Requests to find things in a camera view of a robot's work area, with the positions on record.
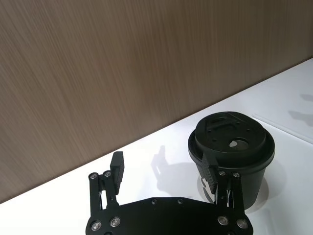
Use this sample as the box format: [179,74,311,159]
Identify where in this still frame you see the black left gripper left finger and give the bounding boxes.
[88,151,127,217]

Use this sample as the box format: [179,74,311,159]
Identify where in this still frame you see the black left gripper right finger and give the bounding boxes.
[201,152,246,211]

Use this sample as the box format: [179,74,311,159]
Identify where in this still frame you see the black round insert with holes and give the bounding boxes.
[195,111,267,163]

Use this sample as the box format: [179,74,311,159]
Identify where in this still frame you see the black plastic cup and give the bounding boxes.
[187,122,277,211]

